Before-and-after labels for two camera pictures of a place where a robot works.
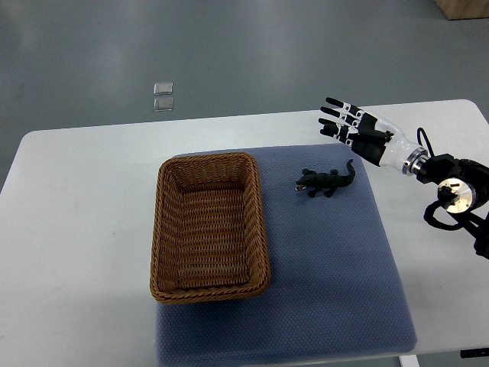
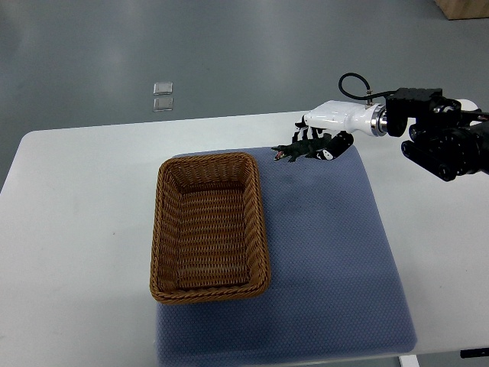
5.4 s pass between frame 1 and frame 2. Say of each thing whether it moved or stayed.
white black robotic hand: moved
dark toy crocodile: moved
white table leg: stayed
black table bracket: stayed
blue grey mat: stayed
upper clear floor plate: stayed
